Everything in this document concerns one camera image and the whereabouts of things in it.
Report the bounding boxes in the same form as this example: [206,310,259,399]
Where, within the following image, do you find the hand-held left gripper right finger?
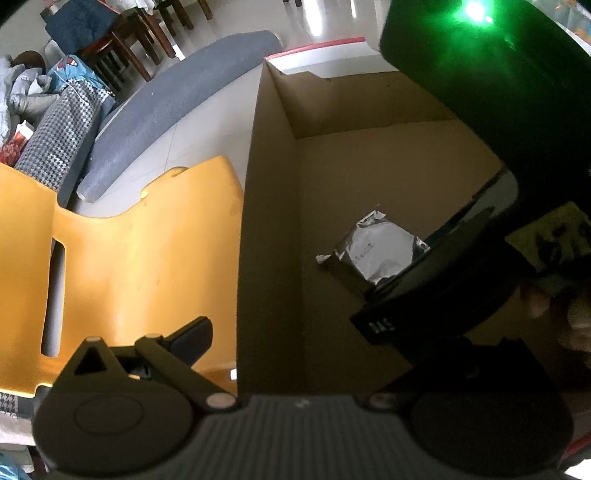
[366,339,552,413]

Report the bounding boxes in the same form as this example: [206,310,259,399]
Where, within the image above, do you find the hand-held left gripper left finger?
[54,316,242,413]

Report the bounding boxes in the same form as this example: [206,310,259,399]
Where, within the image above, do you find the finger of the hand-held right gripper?
[350,208,523,352]

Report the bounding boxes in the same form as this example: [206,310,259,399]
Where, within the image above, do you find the silver foil packet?
[316,210,431,292]

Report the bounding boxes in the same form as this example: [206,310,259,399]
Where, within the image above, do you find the cardboard shoe box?
[235,39,522,403]

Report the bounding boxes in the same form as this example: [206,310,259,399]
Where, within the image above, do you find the person's right hand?
[519,272,591,352]

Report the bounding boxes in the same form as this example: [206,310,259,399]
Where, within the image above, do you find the yellow plastic chair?
[0,156,245,398]

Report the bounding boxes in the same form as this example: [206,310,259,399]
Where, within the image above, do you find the grey rolled rug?
[76,30,284,203]

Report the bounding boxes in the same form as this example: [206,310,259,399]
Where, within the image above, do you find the red patterned cloth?
[0,138,29,165]

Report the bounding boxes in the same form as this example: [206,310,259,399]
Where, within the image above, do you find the small red white box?
[11,121,36,145]

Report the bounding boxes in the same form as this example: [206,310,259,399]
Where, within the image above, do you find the blue cartoon cushion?
[48,54,101,87]

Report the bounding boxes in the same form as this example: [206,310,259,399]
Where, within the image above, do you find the dark wooden chair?
[44,0,177,82]
[152,0,214,29]

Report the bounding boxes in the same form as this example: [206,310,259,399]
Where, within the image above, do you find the pile of grey clothes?
[0,55,62,145]

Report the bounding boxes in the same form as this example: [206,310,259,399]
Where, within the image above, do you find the blue quilted jacket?
[45,0,115,57]

